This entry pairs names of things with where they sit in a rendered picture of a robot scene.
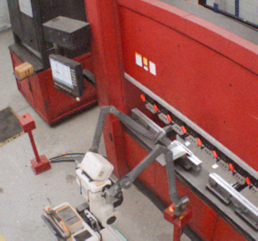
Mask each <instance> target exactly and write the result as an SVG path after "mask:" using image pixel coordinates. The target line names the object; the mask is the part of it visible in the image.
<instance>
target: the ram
mask: <svg viewBox="0 0 258 241"><path fill-rule="evenodd" d="M117 6H118V17H119V22H120V33H121V37H120V39H121V46H122V58H123V64H124V72H125V73H126V74H127V75H129V76H130V77H132V78H133V79H135V80H137V81H138V82H139V83H141V84H142V85H144V86H145V87H146V88H147V89H149V90H150V91H152V92H153V93H154V94H156V95H157V96H159V97H160V98H161V99H162V100H163V101H165V102H166V103H168V104H169V105H170V106H171V107H173V108H175V109H176V110H177V111H178V112H180V113H181V114H182V115H184V116H185V117H186V118H187V119H189V120H190V121H191V122H192V123H195V124H196V125H197V126H198V127H199V128H201V129H203V131H205V133H207V134H209V135H210V136H211V137H213V139H215V140H216V141H218V142H219V143H220V144H221V145H223V146H225V147H226V148H227V149H228V150H229V151H231V152H232V153H233V154H235V155H236V156H237V157H238V158H240V159H241V160H242V161H243V162H245V163H246V164H247V165H249V166H250V167H251V168H252V169H254V171H257V173H258V75H257V74H256V73H254V72H252V71H251V70H249V69H247V68H246V67H244V66H243V65H240V64H239V63H237V62H235V61H234V60H232V59H230V58H229V57H227V56H225V55H223V54H221V53H219V52H218V51H216V50H214V49H212V48H210V47H208V46H207V45H205V44H203V43H201V42H199V41H197V40H195V39H193V38H191V37H189V36H188V35H186V34H184V33H182V32H179V31H177V30H174V29H173V28H170V27H169V26H167V25H165V24H163V23H161V22H159V21H156V20H154V19H152V18H150V17H147V16H145V15H143V14H141V13H139V12H137V11H133V10H131V9H129V8H126V7H124V6H123V5H117ZM136 53H138V54H139V55H141V57H142V66H140V65H139V64H137V63H136ZM144 58H145V59H146V63H147V65H146V64H145V63H144ZM149 61H150V62H152V63H153V64H155V73H156V76H155V75H154V74H152V73H151V72H150V67H149ZM144 66H147V67H148V70H146V69H145V68H144ZM124 77H125V78H126V79H128V80H129V81H131V82H132V83H134V84H135V85H136V86H137V87H139V88H140V89H142V90H143V91H144V92H145V93H147V94H149V95H150V96H151V97H152V98H154V99H155V100H157V101H158V102H159V103H160V104H162V105H163V106H164V107H165V108H167V109H168V110H169V111H171V112H172V113H174V114H175V115H176V116H177V117H179V118H180V119H181V120H182V121H183V122H185V123H186V124H187V125H190V127H192V128H193V129H194V130H196V131H197V132H198V133H199V134H201V135H202V136H203V137H205V138H206V139H207V140H208V141H209V142H211V143H213V144H214V145H215V146H216V147H217V148H218V149H220V150H221V151H222V152H223V153H225V154H226V155H228V157H230V158H232V159H233V160H234V161H235V162H236V163H237V164H239V165H240V166H241V167H243V168H244V169H245V170H246V171H247V172H249V173H250V174H252V175H253V176H254V177H255V178H257V180H258V176H257V175H255V173H252V172H251V171H250V170H249V169H248V168H246V167H245V166H244V165H242V163H240V162H239V161H238V160H237V159H235V158H234V157H233V156H231V155H230V154H229V153H228V152H226V151H225V150H224V149H222V148H221V147H219V145H217V144H216V143H215V142H213V141H212V140H211V139H209V138H208V137H207V136H206V135H204V134H203V133H202V132H201V131H199V130H198V129H197V128H196V127H194V126H193V125H191V124H190V123H189V122H187V121H186V120H184V119H183V118H182V117H181V116H180V115H178V114H177V113H175V112H174V111H173V110H172V109H170V108H169V107H167V106H166V105H165V104H164V103H162V101H160V100H158V99H157V98H156V97H155V96H153V95H152V94H150V93H149V92H148V91H146V90H145V89H143V88H142V87H141V86H140V85H138V84H137V83H135V82H134V81H133V80H132V79H130V78H128V77H126V76H125V75H124Z"/></svg>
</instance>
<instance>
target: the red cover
mask: <svg viewBox="0 0 258 241"><path fill-rule="evenodd" d="M116 3H117V4H119V5H123V6H124V7H126V8H129V9H131V10H133V11H137V12H139V13H141V14H143V15H145V16H147V17H150V18H152V19H154V20H156V21H159V22H161V23H163V24H165V25H167V26H169V27H170V28H173V29H174V30H177V31H179V32H182V33H184V34H186V35H188V36H189V37H191V38H193V39H195V40H197V41H199V42H201V43H203V44H205V45H207V46H208V47H210V48H212V49H214V50H216V51H218V52H219V53H221V54H223V55H225V56H227V57H229V58H230V59H232V60H234V61H235V62H237V63H239V64H240V65H243V66H244V67H246V68H247V69H249V70H251V71H252V72H254V73H256V74H257V75H258V46H257V45H254V44H253V43H251V42H249V41H247V40H245V39H243V38H241V37H239V36H237V35H236V34H234V33H232V32H230V31H228V30H226V29H224V28H222V27H220V26H217V25H215V24H213V23H211V22H208V21H206V20H204V19H202V18H200V17H198V16H196V15H193V14H191V13H188V12H186V11H183V10H180V9H178V8H176V7H174V6H171V5H169V4H167V3H163V2H161V1H158V0H116Z"/></svg>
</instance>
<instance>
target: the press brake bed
mask: <svg viewBox="0 0 258 241"><path fill-rule="evenodd" d="M122 139H123V145H124V156H125V161H126V163H127V164H128V167H129V169H130V171H132V170H133V169H134V168H135V167H136V166H137V165H138V164H139V163H141V162H142V161H143V160H144V159H145V158H146V157H147V156H148V155H149V154H150V152H151V150H150V149H149V148H148V147H147V146H145V145H144V144H143V143H142V142H141V141H140V140H138V139H137V138H136V137H135V136H134V135H133V134H132V133H130V132H129V131H128V130H127V129H126V128H125V127H124V126H123V125H122ZM175 180H176V187H177V192H178V197H182V196H184V195H186V196H187V197H188V199H189V202H188V203H189V204H190V205H192V206H193V216H192V219H191V220H190V221H189V222H188V223H186V224H185V225H184V226H183V233H184V234H185V235H186V236H188V237H189V238H190V239H191V241H231V239H232V240H234V241H253V240H252V239H251V238H249V237H248V236H247V235H246V234H245V233H244V232H243V231H241V230H240V229H239V228H238V227H237V226H236V225H234V224H233V223H232V222H231V221H230V220H229V219H227V218H226V216H224V215H223V214H222V213H221V212H220V211H218V210H217V209H216V208H215V207H214V206H213V205H211V203H209V201H206V199H204V198H203V196H201V195H200V194H199V193H198V192H197V191H196V190H194V188H192V187H191V186H190V185H188V184H187V183H186V182H185V181H184V180H183V179H182V178H181V177H180V176H179V175H178V174H177V173H176V172H175ZM133 183H134V184H135V185H136V186H137V187H138V189H139V190H140V191H141V192H142V193H144V194H145V195H146V196H147V197H148V199H149V200H150V201H152V202H153V203H154V204H155V206H156V207H158V208H159V209H160V210H161V211H162V212H163V213H164V210H165V209H167V208H168V207H169V206H170V205H171V204H172V203H173V202H172V201H171V200H170V198H169V185H168V177H167V171H166V166H163V165H162V164H160V163H159V162H158V161H157V160H156V159H155V160H153V161H152V162H151V163H150V164H149V165H148V166H147V167H146V168H145V169H144V170H143V171H142V172H141V173H140V174H139V175H138V176H137V178H136V179H135V180H134V181H133Z"/></svg>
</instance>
